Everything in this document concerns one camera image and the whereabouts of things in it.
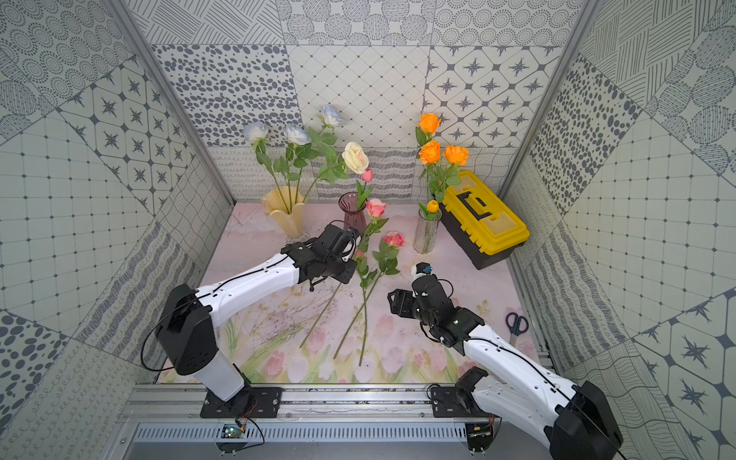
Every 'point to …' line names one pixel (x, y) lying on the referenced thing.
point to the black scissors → (517, 326)
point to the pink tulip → (363, 193)
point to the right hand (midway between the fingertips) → (398, 300)
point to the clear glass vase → (426, 230)
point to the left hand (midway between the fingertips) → (352, 261)
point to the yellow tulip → (431, 209)
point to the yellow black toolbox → (479, 221)
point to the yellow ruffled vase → (292, 223)
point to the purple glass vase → (354, 217)
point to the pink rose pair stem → (394, 240)
